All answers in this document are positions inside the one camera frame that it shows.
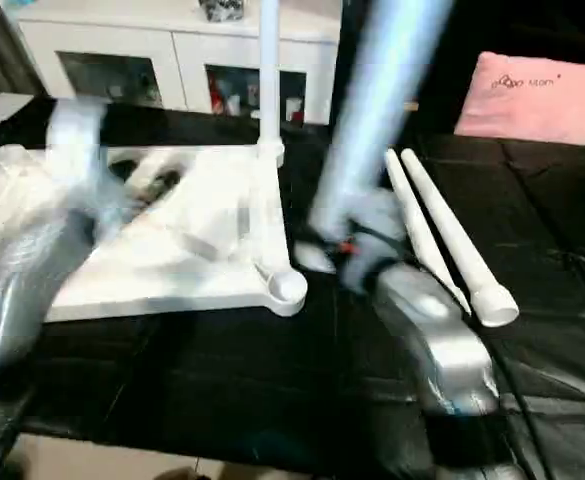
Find black furniture with yellow label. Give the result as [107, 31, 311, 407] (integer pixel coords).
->
[337, 0, 585, 136]

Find white plastic table top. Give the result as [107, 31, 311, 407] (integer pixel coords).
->
[0, 143, 309, 326]

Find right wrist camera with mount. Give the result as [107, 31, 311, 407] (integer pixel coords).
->
[354, 190, 410, 263]

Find white plastic table leg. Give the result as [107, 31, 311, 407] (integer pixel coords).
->
[256, 0, 286, 167]
[400, 147, 522, 329]
[307, 0, 455, 277]
[384, 150, 473, 317]

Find dark ornament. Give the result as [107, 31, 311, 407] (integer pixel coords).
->
[199, 0, 246, 23]

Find white cabinet with glass doors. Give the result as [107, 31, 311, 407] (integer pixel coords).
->
[14, 0, 343, 127]

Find pink pillow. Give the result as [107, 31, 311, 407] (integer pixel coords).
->
[454, 52, 585, 149]

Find black work mat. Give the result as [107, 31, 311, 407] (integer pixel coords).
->
[0, 98, 585, 479]

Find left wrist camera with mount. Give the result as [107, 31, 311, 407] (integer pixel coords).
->
[44, 98, 115, 196]

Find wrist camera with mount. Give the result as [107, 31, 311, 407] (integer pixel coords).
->
[44, 98, 115, 196]
[354, 190, 410, 263]

